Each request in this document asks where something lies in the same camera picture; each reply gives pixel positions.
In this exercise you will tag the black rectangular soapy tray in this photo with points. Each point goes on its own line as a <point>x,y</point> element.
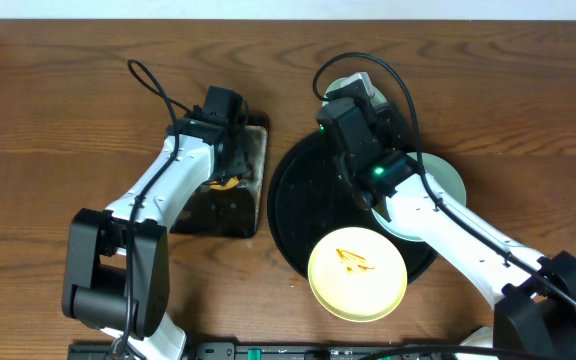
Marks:
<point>235,212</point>

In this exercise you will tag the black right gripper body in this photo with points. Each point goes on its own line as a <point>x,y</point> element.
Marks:
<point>391,129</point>

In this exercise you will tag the light blue plate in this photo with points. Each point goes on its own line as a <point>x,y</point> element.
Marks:
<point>377,99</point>
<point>447,177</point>

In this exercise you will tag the orange green sponge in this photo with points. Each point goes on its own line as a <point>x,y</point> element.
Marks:
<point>229,184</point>

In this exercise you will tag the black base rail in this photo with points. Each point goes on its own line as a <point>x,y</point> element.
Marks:
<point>231,351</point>

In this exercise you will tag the black round tray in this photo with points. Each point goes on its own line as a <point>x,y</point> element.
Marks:
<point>306,202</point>

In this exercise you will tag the yellow plate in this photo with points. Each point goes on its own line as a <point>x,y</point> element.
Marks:
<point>357,274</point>

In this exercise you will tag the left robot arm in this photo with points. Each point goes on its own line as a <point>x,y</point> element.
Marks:
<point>205,181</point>

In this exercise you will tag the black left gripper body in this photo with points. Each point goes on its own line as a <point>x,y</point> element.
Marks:
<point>233,163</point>

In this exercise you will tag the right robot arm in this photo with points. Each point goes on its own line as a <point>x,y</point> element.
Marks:
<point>533,297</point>

